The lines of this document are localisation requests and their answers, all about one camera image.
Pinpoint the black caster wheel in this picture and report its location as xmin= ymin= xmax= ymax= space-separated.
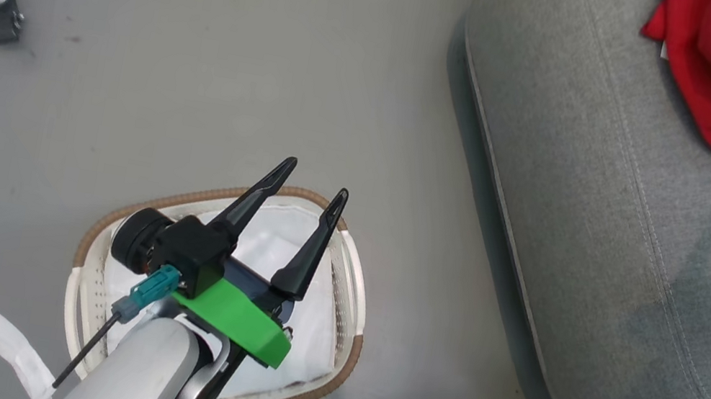
xmin=0 ymin=0 xmax=29 ymax=50

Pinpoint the teal cable connector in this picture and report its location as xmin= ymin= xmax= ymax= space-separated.
xmin=109 ymin=256 xmax=184 ymax=333

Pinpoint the white wicker-rimmed laundry basket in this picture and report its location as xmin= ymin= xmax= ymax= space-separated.
xmin=46 ymin=151 xmax=389 ymax=399

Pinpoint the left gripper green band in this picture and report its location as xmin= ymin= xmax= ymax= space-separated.
xmin=96 ymin=129 xmax=355 ymax=378

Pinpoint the grey fabric sofa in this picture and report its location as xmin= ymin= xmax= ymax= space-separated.
xmin=397 ymin=0 xmax=711 ymax=399

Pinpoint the white fabric basket liner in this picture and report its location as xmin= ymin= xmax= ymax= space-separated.
xmin=87 ymin=175 xmax=365 ymax=399

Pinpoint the white fabric strap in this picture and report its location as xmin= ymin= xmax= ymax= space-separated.
xmin=0 ymin=303 xmax=69 ymax=399

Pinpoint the thin black cable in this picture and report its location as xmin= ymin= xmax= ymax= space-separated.
xmin=51 ymin=306 xmax=122 ymax=399

